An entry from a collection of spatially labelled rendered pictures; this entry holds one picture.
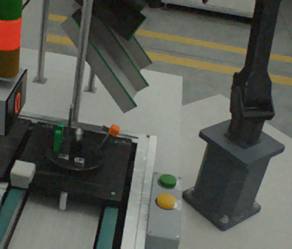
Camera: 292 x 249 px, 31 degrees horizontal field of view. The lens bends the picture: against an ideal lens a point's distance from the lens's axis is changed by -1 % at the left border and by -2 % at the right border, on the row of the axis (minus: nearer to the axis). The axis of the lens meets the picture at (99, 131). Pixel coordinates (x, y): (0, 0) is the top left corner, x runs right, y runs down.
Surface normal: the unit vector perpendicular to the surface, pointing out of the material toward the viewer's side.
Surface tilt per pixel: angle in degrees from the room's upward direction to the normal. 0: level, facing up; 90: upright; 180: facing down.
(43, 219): 0
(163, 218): 0
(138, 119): 0
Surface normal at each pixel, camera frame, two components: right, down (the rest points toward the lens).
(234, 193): -0.14, 0.53
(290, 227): 0.13, -0.83
